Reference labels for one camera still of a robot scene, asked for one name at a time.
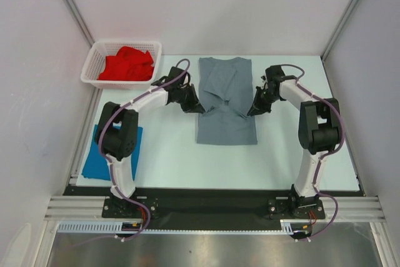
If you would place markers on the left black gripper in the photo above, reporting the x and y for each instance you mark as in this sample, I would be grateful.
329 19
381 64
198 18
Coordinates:
197 108

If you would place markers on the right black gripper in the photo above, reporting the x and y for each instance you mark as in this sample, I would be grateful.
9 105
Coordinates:
261 107

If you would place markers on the grey t shirt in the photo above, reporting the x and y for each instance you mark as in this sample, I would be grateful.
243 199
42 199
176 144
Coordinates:
226 94

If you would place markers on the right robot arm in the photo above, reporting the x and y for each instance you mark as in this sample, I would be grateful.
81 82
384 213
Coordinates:
320 134

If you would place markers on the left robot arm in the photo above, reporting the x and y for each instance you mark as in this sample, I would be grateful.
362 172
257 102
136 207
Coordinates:
116 135

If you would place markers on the red t shirt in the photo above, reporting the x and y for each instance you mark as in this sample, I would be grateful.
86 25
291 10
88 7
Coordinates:
129 64

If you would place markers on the white plastic basket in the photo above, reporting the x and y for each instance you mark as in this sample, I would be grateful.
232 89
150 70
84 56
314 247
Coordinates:
95 62

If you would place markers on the folded blue t shirt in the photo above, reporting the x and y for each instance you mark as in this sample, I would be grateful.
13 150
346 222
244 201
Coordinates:
95 166

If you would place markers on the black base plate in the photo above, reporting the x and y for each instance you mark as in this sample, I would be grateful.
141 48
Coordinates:
192 205

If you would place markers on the white slotted cable duct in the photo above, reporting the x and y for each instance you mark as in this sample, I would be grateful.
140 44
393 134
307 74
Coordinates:
279 226

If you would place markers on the aluminium front rail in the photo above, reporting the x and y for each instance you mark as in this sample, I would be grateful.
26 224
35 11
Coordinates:
90 208

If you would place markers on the right aluminium corner post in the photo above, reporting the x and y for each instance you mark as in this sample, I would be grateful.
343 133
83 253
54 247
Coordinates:
345 17

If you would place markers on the aluminium corner post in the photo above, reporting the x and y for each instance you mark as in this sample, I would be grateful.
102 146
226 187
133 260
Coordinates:
345 17
81 24

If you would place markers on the left aluminium corner post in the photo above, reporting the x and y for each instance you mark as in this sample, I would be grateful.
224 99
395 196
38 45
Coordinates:
81 24

